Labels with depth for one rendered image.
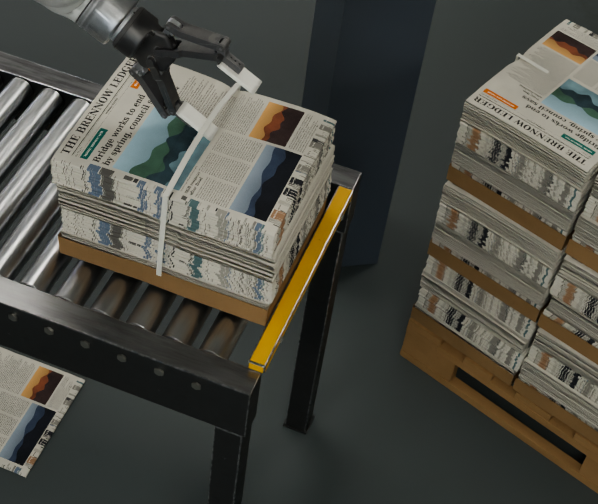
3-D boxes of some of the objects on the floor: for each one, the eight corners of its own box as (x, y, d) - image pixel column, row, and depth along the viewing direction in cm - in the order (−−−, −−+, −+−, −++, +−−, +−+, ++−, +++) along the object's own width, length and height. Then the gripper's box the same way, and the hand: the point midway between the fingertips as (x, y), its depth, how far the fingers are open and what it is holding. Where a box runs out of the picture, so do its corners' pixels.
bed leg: (314, 415, 291) (353, 215, 240) (305, 434, 287) (343, 235, 237) (291, 407, 292) (325, 205, 241) (282, 426, 288) (315, 225, 238)
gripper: (171, -39, 183) (286, 53, 188) (102, 55, 202) (208, 137, 206) (149, -12, 179) (267, 83, 183) (80, 82, 197) (189, 166, 201)
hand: (230, 107), depth 194 cm, fingers open, 13 cm apart
